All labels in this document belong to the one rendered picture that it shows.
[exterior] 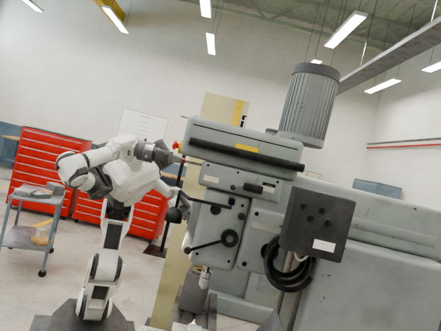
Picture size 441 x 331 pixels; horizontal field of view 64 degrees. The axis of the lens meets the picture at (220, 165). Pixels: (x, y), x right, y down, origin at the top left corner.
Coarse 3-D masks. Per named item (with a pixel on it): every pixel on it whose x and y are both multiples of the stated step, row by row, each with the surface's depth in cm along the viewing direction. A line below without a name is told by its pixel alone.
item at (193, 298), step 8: (192, 264) 192; (192, 272) 179; (200, 272) 179; (184, 280) 176; (192, 280) 176; (184, 288) 176; (192, 288) 176; (200, 288) 176; (208, 288) 189; (184, 296) 176; (192, 296) 176; (200, 296) 176; (184, 304) 176; (192, 304) 176; (200, 304) 176; (192, 312) 176; (200, 312) 176
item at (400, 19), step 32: (192, 0) 901; (224, 0) 1025; (256, 0) 977; (288, 0) 911; (320, 0) 891; (352, 0) 854; (384, 0) 820; (416, 0) 646; (320, 32) 904; (352, 32) 907; (384, 32) 978
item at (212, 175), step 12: (204, 168) 137; (216, 168) 137; (228, 168) 137; (204, 180) 137; (216, 180) 137; (228, 180) 137; (240, 180) 137; (252, 180) 137; (264, 180) 137; (276, 180) 137; (240, 192) 137; (252, 192) 137; (264, 192) 137; (276, 192) 137
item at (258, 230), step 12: (252, 216) 138; (264, 216) 137; (276, 216) 138; (252, 228) 138; (264, 228) 138; (276, 228) 138; (252, 240) 138; (264, 240) 138; (240, 252) 138; (252, 252) 138; (276, 252) 137; (240, 264) 138; (252, 264) 138; (276, 264) 138
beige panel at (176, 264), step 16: (208, 96) 319; (224, 96) 319; (208, 112) 319; (224, 112) 319; (240, 112) 319; (192, 160) 321; (192, 176) 321; (192, 192) 322; (176, 224) 322; (176, 240) 323; (176, 256) 323; (176, 272) 324; (160, 288) 324; (176, 288) 324; (160, 304) 325; (160, 320) 325
